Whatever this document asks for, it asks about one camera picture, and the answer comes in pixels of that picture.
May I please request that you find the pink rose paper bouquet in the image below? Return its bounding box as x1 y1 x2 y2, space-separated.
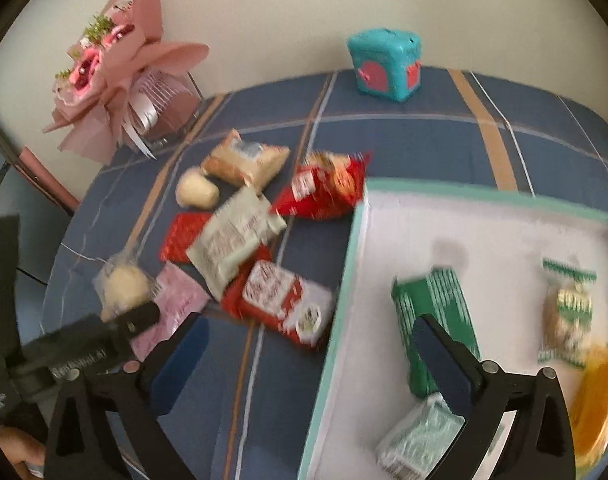
41 0 210 166

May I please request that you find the cream snack packet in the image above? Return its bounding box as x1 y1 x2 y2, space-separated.
186 187 287 301

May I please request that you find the pink snack packet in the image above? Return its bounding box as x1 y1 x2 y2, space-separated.
129 262 211 361

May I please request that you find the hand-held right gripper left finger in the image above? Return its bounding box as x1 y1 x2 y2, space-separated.
44 312 210 480

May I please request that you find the green striped cookie packet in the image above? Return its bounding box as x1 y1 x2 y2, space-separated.
536 257 598 371

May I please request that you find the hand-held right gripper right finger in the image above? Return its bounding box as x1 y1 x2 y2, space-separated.
411 314 575 480

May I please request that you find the person's left hand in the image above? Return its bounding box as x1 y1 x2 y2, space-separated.
0 425 47 471

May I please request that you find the red milk-print snack packet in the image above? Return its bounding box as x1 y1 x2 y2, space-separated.
220 259 334 346

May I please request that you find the blue plaid tablecloth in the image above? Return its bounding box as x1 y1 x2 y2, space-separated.
41 67 608 480

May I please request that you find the teal house-shaped box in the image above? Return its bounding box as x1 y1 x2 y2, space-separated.
346 27 423 103

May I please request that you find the red patterned snack packet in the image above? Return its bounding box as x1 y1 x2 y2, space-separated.
159 211 215 265

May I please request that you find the teal box with white inside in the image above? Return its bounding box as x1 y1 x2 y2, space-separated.
298 177 608 480

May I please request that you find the dark green snack packet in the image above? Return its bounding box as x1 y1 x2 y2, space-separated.
391 266 482 396

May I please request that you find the red cartoon snack bag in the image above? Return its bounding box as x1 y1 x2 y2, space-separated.
271 149 375 221

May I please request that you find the round bun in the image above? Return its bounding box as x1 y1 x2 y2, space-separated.
93 255 157 322

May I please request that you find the beige snack packet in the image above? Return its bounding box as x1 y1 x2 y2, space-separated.
201 130 291 196

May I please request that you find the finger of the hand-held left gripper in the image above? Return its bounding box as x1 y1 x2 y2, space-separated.
100 301 161 343

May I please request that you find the orange clear snack packet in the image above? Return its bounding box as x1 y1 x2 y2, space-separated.
566 342 608 469

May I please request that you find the white and green snack packet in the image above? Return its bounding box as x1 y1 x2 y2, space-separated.
375 392 467 480

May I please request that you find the grey refrigerator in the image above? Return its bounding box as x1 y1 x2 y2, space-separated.
0 105 72 311

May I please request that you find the small white bun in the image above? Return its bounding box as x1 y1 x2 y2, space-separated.
176 167 220 210

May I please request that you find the clear glass vase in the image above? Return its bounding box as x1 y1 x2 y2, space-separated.
119 72 205 154

